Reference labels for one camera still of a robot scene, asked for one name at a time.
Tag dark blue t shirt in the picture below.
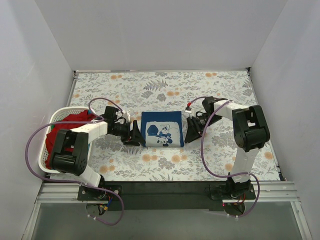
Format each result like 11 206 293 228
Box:
141 111 184 148

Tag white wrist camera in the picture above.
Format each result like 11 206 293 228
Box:
122 109 135 122
184 102 194 116

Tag aluminium frame rail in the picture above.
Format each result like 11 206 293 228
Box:
36 181 300 204

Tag red t shirt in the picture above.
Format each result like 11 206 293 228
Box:
44 108 96 170

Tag floral patterned table cloth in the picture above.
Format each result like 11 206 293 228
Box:
48 69 286 183

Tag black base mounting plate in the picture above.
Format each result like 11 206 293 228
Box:
77 181 258 211

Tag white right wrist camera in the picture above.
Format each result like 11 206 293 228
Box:
184 102 194 116

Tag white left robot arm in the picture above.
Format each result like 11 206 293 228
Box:
49 106 146 200

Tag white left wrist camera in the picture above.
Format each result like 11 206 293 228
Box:
122 109 135 122

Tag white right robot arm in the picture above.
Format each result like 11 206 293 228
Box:
184 96 270 200

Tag white plastic laundry basket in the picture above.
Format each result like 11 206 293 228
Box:
38 107 96 176

